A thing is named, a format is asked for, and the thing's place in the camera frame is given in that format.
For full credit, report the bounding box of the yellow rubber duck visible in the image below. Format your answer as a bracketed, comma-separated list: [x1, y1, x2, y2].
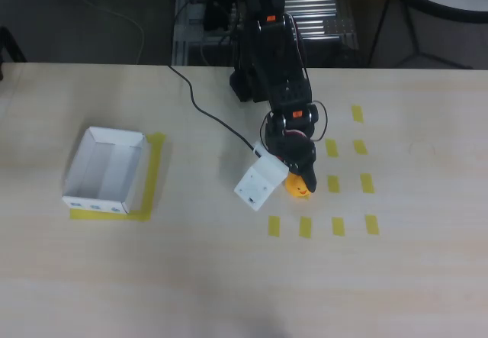
[284, 172, 314, 201]

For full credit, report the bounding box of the white cardboard box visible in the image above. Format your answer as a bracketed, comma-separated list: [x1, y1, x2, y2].
[61, 126, 149, 216]

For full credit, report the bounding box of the black clamp block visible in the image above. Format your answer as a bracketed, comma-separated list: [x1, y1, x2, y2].
[203, 0, 234, 32]

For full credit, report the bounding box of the black chair part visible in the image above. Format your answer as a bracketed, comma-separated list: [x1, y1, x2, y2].
[0, 27, 28, 82]

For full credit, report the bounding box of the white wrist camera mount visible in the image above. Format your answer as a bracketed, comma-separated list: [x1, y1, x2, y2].
[233, 143, 290, 212]

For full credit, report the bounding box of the black camera cable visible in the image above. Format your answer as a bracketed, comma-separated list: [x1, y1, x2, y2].
[167, 64, 262, 156]

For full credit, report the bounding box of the aluminium roller frame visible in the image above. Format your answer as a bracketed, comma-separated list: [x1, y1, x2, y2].
[171, 0, 361, 66]

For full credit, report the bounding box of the black table leg frame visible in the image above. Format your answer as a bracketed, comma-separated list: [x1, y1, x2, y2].
[367, 0, 474, 70]

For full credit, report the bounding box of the white floor cable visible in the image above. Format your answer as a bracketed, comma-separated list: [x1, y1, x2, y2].
[75, 0, 146, 63]

